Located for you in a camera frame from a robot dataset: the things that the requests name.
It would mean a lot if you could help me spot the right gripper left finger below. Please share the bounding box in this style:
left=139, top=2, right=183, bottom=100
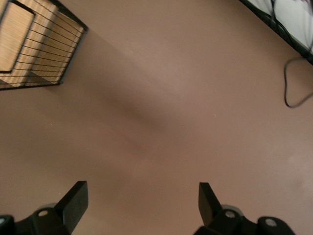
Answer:
left=0, top=181, right=89, bottom=235

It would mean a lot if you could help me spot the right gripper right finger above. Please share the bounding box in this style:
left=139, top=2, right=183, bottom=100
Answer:
left=193, top=182, right=295, bottom=235

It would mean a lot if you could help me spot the black looped cable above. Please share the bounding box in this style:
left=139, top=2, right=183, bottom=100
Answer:
left=283, top=57, right=313, bottom=108

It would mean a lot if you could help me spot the wire basket with wooden board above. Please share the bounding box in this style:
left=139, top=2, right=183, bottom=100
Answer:
left=0, top=0, right=89, bottom=92

